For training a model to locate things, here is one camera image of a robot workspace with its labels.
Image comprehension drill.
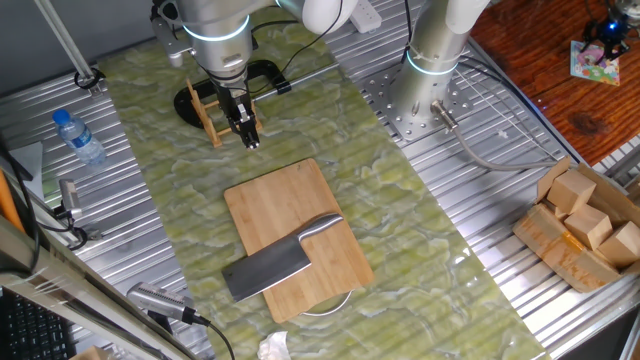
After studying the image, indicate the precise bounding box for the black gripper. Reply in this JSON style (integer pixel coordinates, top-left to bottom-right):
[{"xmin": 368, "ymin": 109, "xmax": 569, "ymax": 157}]
[{"xmin": 215, "ymin": 79, "xmax": 262, "ymax": 151}]

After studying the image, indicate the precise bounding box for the steel cleaver knife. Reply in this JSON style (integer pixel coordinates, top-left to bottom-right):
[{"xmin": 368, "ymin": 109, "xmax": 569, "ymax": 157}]
[{"xmin": 221, "ymin": 212, "xmax": 345, "ymax": 303}]

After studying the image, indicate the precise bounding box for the wooden peg knife rack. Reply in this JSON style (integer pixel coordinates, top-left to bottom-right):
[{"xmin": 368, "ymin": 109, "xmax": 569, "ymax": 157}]
[{"xmin": 185, "ymin": 78, "xmax": 264, "ymax": 149}]

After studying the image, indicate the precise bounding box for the black C-clamp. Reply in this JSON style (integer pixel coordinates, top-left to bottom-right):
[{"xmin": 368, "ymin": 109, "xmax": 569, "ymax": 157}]
[{"xmin": 173, "ymin": 58, "xmax": 342, "ymax": 130}]

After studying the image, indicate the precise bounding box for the bamboo cutting board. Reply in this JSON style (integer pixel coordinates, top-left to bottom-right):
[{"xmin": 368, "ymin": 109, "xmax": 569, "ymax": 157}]
[{"xmin": 223, "ymin": 157, "xmax": 376, "ymax": 324}]

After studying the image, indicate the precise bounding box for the plastic water bottle blue cap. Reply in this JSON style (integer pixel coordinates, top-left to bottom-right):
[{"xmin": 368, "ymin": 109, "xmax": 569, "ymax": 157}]
[{"xmin": 51, "ymin": 108, "xmax": 108, "ymax": 167}]

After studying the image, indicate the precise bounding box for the white power strip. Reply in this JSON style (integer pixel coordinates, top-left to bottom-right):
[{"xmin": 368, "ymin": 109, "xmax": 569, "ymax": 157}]
[{"xmin": 348, "ymin": 0, "xmax": 384, "ymax": 35}]

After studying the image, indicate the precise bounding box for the green marble pattern mat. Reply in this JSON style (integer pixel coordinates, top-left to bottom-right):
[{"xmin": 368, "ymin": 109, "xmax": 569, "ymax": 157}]
[{"xmin": 97, "ymin": 7, "xmax": 551, "ymax": 360}]

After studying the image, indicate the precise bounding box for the aluminium pole with black foot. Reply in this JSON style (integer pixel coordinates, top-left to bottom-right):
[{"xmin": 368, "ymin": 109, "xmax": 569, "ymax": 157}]
[{"xmin": 33, "ymin": 0, "xmax": 107, "ymax": 97}]

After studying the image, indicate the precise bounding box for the crumpled white tissue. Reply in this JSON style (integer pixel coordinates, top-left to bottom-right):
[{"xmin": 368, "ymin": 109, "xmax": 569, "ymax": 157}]
[{"xmin": 256, "ymin": 330, "xmax": 292, "ymax": 360}]

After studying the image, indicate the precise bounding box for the light wooden block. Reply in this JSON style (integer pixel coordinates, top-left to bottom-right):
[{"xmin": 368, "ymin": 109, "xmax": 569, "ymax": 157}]
[
  {"xmin": 563, "ymin": 203, "xmax": 614, "ymax": 251},
  {"xmin": 597, "ymin": 221, "xmax": 640, "ymax": 269},
  {"xmin": 69, "ymin": 345, "xmax": 115, "ymax": 360},
  {"xmin": 546, "ymin": 169, "xmax": 598, "ymax": 216}
]

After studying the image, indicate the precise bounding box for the black keyboard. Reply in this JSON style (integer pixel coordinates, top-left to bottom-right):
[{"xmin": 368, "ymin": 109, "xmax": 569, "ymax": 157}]
[{"xmin": 0, "ymin": 287, "xmax": 77, "ymax": 360}]

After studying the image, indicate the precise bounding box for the brown cardboard box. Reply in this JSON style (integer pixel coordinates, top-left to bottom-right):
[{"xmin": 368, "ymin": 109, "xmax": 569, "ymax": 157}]
[{"xmin": 511, "ymin": 155, "xmax": 640, "ymax": 294}]

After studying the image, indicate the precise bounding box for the colourful picture card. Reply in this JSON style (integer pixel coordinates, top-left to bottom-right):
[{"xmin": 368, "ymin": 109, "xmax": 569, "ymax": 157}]
[{"xmin": 569, "ymin": 39, "xmax": 622, "ymax": 87}]

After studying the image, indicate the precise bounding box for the black gadget with blue light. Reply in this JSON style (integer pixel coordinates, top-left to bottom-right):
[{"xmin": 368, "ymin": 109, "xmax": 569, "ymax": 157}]
[{"xmin": 581, "ymin": 0, "xmax": 632, "ymax": 62}]

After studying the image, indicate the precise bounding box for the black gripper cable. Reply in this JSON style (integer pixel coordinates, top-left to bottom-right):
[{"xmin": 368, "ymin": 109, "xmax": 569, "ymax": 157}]
[{"xmin": 248, "ymin": 0, "xmax": 347, "ymax": 96}]

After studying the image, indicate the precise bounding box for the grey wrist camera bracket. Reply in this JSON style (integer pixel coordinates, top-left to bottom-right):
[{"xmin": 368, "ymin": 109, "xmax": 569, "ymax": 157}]
[{"xmin": 150, "ymin": 3, "xmax": 197, "ymax": 69}]

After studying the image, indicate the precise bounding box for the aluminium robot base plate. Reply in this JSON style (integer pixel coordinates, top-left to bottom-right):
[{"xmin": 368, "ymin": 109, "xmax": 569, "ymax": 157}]
[{"xmin": 358, "ymin": 63, "xmax": 474, "ymax": 143}]

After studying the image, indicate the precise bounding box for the small camera on stand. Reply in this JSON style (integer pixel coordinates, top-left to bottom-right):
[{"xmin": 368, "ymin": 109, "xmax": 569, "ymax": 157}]
[{"xmin": 53, "ymin": 178, "xmax": 104, "ymax": 251}]

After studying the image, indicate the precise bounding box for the silver depth camera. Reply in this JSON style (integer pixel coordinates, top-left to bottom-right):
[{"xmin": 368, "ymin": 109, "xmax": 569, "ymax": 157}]
[{"xmin": 126, "ymin": 281, "xmax": 212, "ymax": 327}]

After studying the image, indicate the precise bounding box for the aluminium frame profile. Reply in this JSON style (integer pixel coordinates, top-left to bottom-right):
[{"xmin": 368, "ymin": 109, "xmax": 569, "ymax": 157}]
[{"xmin": 0, "ymin": 214, "xmax": 199, "ymax": 360}]

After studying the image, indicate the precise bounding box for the grey braided hose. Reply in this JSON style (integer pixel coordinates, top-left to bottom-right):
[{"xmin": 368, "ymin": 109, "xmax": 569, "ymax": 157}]
[{"xmin": 430, "ymin": 99, "xmax": 572, "ymax": 174}]

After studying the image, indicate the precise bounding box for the orange cable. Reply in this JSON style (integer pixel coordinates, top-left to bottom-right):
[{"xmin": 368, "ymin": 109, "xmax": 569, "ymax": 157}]
[{"xmin": 0, "ymin": 168, "xmax": 25, "ymax": 234}]

